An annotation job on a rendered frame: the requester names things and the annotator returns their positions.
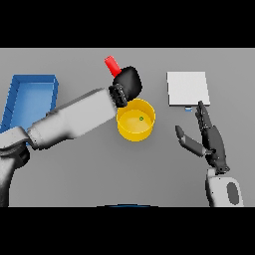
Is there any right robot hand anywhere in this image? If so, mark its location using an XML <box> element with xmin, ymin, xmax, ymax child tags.
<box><xmin>174</xmin><ymin>101</ymin><xmax>231</xmax><ymax>175</ymax></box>

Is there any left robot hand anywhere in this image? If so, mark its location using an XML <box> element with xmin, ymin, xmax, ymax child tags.
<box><xmin>108</xmin><ymin>66</ymin><xmax>143</xmax><ymax>109</ymax></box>

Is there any yellow bowl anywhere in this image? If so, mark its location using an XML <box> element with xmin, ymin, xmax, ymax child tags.
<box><xmin>116</xmin><ymin>98</ymin><xmax>156</xmax><ymax>142</ymax></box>

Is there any pale square measuring scale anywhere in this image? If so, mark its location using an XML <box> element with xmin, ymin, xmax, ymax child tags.
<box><xmin>165</xmin><ymin>71</ymin><xmax>211</xmax><ymax>112</ymax></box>

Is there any blue tray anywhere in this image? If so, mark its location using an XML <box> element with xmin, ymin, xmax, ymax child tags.
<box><xmin>0</xmin><ymin>74</ymin><xmax>60</xmax><ymax>134</ymax></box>

